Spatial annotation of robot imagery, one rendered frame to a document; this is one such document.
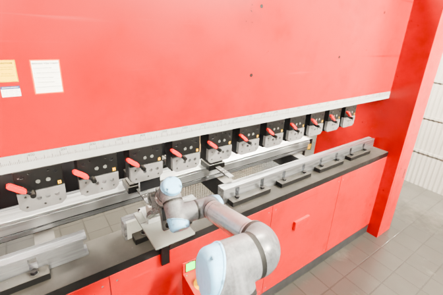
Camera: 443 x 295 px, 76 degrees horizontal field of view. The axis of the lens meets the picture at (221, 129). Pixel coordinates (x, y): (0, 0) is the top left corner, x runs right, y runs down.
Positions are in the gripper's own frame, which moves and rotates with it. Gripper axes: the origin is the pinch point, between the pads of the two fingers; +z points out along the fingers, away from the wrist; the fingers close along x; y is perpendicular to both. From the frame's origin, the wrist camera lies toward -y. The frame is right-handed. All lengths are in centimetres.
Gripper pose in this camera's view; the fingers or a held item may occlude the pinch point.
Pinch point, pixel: (155, 216)
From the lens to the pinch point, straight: 138.9
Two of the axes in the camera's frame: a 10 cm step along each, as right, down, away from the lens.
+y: -3.7, -8.4, 3.9
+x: -8.5, 1.4, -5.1
